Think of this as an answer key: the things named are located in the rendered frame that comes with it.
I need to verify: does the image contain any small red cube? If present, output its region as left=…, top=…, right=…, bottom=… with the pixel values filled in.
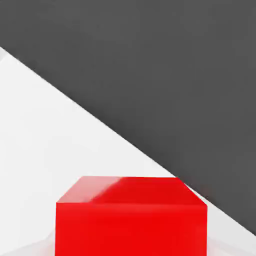
left=54, top=175, right=208, bottom=256

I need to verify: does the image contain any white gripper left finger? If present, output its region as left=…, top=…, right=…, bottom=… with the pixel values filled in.
left=3, top=231, right=57, bottom=256

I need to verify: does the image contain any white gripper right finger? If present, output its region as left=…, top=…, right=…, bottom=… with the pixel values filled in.
left=206, top=235, right=244, bottom=256

